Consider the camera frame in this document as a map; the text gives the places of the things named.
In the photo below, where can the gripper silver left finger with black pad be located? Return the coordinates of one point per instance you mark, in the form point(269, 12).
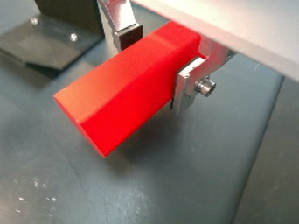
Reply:
point(126, 31)

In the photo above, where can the red hexagon prism block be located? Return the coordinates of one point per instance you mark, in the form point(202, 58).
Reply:
point(112, 99)

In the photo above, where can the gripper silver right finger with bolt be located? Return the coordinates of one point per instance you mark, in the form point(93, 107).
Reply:
point(192, 77)

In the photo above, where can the black curved holder stand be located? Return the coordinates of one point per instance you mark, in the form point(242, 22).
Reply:
point(56, 36)

